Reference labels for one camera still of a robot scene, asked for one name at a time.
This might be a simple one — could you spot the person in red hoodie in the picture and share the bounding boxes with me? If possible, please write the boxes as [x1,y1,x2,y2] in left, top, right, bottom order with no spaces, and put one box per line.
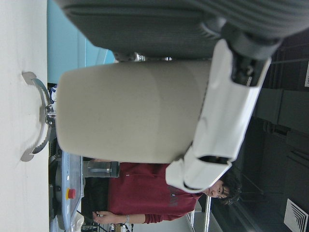
[91,161,242,225]

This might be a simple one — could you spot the square ceiling vent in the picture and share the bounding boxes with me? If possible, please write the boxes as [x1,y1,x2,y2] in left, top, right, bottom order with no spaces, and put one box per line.
[283,198,309,230]

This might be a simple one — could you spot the robot teach pendant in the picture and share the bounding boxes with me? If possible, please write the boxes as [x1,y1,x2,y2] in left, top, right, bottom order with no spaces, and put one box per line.
[49,149,85,230]

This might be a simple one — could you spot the beige paper cup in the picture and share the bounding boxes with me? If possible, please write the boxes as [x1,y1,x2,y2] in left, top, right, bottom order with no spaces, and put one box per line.
[56,59,213,163]

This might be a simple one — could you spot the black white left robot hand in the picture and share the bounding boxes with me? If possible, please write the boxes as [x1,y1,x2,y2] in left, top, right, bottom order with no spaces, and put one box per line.
[54,0,309,194]

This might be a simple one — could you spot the teal plastic cover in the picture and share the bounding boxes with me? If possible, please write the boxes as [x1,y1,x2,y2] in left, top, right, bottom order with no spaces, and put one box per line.
[47,0,116,83]

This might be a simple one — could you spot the metal spring clamp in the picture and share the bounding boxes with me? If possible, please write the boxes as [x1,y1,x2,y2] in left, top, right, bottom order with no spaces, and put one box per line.
[20,71,57,162]

